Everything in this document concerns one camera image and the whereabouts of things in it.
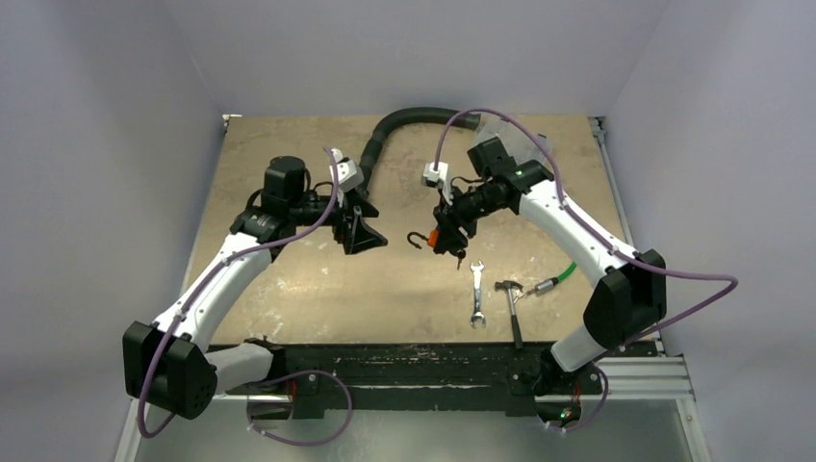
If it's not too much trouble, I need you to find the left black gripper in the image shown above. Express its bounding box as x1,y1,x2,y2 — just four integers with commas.
289,184,386,252

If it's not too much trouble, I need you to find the orange black padlock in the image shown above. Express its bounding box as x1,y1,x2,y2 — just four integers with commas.
406,228,439,249

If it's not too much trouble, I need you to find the black key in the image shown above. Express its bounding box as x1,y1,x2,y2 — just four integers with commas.
455,249,466,270

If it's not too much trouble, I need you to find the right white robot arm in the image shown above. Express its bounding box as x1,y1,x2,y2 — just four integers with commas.
422,137,667,396

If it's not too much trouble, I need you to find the silver open-end wrench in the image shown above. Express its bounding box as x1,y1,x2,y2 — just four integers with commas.
470,261,486,328

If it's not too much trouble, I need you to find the small black hammer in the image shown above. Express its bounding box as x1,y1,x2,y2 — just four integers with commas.
494,280,523,350

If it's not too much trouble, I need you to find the clear plastic organizer box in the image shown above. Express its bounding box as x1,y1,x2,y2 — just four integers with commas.
468,117,554,189

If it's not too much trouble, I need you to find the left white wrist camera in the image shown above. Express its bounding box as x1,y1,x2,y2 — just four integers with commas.
329,147,361,193

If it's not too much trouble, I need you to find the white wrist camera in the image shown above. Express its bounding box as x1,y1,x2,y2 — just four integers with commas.
421,162,453,205
329,147,361,193

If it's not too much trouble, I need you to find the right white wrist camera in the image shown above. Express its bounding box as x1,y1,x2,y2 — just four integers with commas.
421,162,453,205

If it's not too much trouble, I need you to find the black corrugated hose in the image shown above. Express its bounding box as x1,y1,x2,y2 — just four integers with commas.
356,107,482,199

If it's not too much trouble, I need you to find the green cable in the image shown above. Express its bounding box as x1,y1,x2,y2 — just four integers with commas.
528,262,578,296

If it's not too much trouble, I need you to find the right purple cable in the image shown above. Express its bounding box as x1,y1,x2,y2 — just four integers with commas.
433,108,739,435

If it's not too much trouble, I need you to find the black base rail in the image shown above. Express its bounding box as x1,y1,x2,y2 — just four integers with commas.
226,341,659,421

